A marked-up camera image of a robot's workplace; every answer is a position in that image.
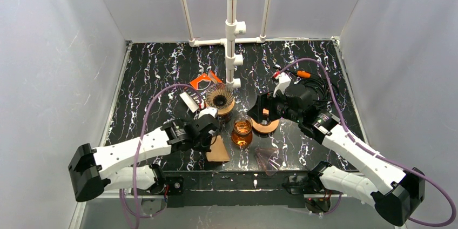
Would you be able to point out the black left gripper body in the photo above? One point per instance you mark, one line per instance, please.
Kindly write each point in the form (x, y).
(209, 135)

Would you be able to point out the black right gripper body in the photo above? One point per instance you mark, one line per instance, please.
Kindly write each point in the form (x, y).
(263, 105)

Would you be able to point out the brown paper coffee filter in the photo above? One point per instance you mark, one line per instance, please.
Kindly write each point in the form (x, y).
(218, 152)

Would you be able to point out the clear glass ribbed dripper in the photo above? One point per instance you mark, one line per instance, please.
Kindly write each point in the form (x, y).
(218, 89)

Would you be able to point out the wooden ring dripper holder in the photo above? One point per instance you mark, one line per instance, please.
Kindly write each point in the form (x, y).
(222, 103)

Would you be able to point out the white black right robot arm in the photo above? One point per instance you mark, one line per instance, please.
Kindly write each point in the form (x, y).
(393, 192)

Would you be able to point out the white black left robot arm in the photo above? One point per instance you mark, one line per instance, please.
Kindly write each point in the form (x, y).
(94, 170)

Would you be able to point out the pink translucent plastic dripper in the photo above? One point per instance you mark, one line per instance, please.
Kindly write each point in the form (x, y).
(269, 159)

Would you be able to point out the orange coffee filter box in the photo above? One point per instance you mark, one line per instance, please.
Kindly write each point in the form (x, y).
(194, 99)

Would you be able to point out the amber glass server pitcher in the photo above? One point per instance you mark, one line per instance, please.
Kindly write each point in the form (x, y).
(242, 131)

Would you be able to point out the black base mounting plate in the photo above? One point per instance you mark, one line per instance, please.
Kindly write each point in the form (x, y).
(229, 188)

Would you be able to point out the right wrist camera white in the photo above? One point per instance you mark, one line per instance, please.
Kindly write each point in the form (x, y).
(282, 81)

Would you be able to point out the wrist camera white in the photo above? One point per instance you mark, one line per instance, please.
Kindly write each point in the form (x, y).
(208, 111)
(282, 81)

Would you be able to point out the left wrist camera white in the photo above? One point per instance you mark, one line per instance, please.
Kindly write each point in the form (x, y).
(208, 111)

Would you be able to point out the white PVC pipe frame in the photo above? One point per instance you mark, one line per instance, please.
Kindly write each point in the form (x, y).
(233, 28)

